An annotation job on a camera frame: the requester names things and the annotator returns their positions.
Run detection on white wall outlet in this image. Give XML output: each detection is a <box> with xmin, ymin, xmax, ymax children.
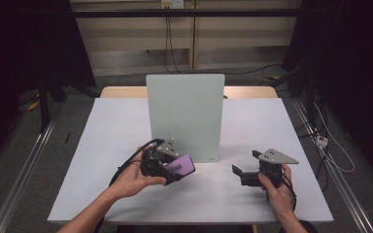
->
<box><xmin>160</xmin><ymin>0</ymin><xmax>186</xmax><ymax>10</ymax></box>

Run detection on person's right hand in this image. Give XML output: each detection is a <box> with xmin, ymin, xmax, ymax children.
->
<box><xmin>257</xmin><ymin>163</ymin><xmax>294</xmax><ymax>220</ymax></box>

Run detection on aluminium floor rail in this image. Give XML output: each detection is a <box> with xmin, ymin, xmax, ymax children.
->
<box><xmin>0</xmin><ymin>118</ymin><xmax>60</xmax><ymax>233</ymax></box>
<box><xmin>291</xmin><ymin>96</ymin><xmax>373</xmax><ymax>233</ymax></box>

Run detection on wooden table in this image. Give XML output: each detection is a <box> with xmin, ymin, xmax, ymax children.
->
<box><xmin>100</xmin><ymin>84</ymin><xmax>279</xmax><ymax>100</ymax></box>

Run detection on right hand-held gripper cable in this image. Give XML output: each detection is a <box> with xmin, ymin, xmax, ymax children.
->
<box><xmin>281</xmin><ymin>174</ymin><xmax>298</xmax><ymax>212</ymax></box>

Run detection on black curtain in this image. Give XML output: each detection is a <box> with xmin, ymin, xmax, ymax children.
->
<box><xmin>281</xmin><ymin>0</ymin><xmax>373</xmax><ymax>176</ymax></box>
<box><xmin>0</xmin><ymin>0</ymin><xmax>97</xmax><ymax>169</ymax></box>

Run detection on black hanging power cables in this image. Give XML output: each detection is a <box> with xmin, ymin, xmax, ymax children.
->
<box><xmin>163</xmin><ymin>8</ymin><xmax>182</xmax><ymax>76</ymax></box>

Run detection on hand-held gripper cable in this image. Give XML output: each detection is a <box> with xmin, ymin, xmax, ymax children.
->
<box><xmin>281</xmin><ymin>174</ymin><xmax>298</xmax><ymax>212</ymax></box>
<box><xmin>108</xmin><ymin>138</ymin><xmax>163</xmax><ymax>187</ymax></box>

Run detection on purple whiteboard eraser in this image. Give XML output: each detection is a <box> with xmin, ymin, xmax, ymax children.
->
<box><xmin>162</xmin><ymin>153</ymin><xmax>197</xmax><ymax>184</ymax></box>

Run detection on person's left hand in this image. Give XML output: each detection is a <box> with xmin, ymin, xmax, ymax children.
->
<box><xmin>109</xmin><ymin>146</ymin><xmax>169</xmax><ymax>200</ymax></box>

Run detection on white table mat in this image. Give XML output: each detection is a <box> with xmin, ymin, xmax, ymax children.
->
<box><xmin>47</xmin><ymin>97</ymin><xmax>335</xmax><ymax>225</ymax></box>

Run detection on white power strip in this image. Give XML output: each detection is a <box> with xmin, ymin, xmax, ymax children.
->
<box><xmin>315</xmin><ymin>134</ymin><xmax>330</xmax><ymax>149</ymax></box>

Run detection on wooden wall post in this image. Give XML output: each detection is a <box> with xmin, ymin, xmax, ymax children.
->
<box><xmin>188</xmin><ymin>0</ymin><xmax>198</xmax><ymax>71</ymax></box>

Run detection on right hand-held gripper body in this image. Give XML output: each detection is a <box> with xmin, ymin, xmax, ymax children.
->
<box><xmin>256</xmin><ymin>148</ymin><xmax>300</xmax><ymax>189</ymax></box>

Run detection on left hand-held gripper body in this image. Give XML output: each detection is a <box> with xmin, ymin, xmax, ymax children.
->
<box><xmin>141</xmin><ymin>137</ymin><xmax>186</xmax><ymax>179</ymax></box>

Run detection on black metal stand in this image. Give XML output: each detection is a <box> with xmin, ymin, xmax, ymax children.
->
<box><xmin>36</xmin><ymin>75</ymin><xmax>66</xmax><ymax>134</ymax></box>

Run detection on white floor cable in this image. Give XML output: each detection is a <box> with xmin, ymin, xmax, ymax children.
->
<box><xmin>313</xmin><ymin>101</ymin><xmax>356</xmax><ymax>174</ymax></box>

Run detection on glass whiteboard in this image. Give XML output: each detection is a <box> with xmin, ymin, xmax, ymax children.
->
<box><xmin>145</xmin><ymin>73</ymin><xmax>226</xmax><ymax>164</ymax></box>

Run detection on black horizontal bar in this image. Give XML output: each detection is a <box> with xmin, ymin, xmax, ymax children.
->
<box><xmin>72</xmin><ymin>8</ymin><xmax>303</xmax><ymax>18</ymax></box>

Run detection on left hand-held gripper cable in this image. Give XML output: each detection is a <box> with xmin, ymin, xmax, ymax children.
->
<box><xmin>108</xmin><ymin>138</ymin><xmax>163</xmax><ymax>187</ymax></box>

